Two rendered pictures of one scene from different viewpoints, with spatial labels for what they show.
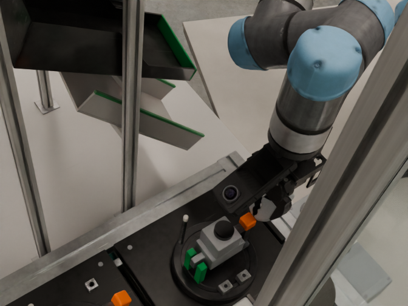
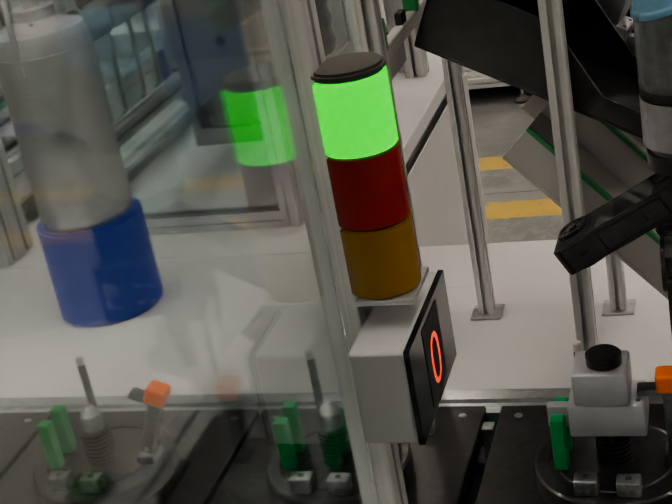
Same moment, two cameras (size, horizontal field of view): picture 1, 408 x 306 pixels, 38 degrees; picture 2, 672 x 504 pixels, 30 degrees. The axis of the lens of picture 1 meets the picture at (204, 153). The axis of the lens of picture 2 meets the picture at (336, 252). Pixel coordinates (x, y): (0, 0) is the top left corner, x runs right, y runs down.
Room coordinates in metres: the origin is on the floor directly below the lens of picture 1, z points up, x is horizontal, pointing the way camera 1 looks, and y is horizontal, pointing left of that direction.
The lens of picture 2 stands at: (-0.14, -0.79, 1.62)
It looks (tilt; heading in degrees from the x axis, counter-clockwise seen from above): 23 degrees down; 65
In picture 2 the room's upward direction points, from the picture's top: 11 degrees counter-clockwise
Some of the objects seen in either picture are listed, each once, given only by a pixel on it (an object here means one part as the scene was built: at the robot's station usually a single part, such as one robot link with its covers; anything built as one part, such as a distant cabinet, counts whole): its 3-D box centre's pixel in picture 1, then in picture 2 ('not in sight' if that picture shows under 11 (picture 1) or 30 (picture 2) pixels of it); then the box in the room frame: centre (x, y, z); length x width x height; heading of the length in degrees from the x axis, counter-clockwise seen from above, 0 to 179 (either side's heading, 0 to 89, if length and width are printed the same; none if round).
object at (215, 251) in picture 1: (215, 242); (594, 388); (0.42, -0.05, 1.06); 0.08 x 0.04 x 0.07; 136
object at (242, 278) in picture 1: (243, 277); (629, 485); (0.40, -0.10, 1.00); 0.02 x 0.01 x 0.02; 136
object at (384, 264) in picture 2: not in sight; (379, 250); (0.21, -0.11, 1.28); 0.05 x 0.05 x 0.05
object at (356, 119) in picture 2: not in sight; (354, 109); (0.21, -0.11, 1.38); 0.05 x 0.05 x 0.05
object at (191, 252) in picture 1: (190, 258); (563, 424); (0.40, -0.01, 1.01); 0.01 x 0.01 x 0.05; 46
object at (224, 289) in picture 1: (224, 288); (586, 483); (0.38, -0.07, 1.00); 0.02 x 0.01 x 0.02; 136
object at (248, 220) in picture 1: (240, 232); (662, 409); (0.46, -0.08, 1.04); 0.04 x 0.02 x 0.08; 136
